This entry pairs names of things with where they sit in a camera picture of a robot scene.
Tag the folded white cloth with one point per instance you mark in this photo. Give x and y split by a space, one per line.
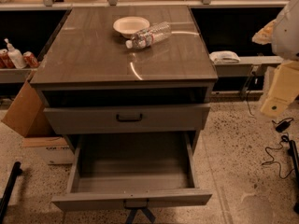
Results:
225 56

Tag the red can at edge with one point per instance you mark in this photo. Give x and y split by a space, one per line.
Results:
5 60

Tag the black bar left floor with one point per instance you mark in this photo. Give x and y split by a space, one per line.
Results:
15 172

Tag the grey shelf rail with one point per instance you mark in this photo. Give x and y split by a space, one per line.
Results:
11 76
243 68

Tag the white printed cardboard box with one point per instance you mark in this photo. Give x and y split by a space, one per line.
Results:
52 150

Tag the grey right shelf rail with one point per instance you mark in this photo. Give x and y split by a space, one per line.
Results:
243 68

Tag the grey top drawer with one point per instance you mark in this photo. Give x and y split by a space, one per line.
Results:
127 119

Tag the grey drawer cabinet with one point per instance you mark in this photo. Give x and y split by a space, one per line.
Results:
88 64

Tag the brown cardboard box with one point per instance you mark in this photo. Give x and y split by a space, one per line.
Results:
25 115

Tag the white pump bottle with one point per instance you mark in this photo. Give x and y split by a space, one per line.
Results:
15 56

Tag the red soda can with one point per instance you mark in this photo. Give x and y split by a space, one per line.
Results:
30 59

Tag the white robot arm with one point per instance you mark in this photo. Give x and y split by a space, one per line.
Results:
283 35

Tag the grey left shelf rail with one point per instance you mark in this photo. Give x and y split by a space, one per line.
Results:
11 76

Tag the white paper bowl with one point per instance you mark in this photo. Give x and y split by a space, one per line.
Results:
127 26

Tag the clear plastic water bottle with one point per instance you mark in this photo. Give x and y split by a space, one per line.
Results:
149 36

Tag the grey drawer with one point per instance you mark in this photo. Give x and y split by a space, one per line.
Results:
132 170
127 119

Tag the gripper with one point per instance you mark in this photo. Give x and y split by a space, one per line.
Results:
287 34

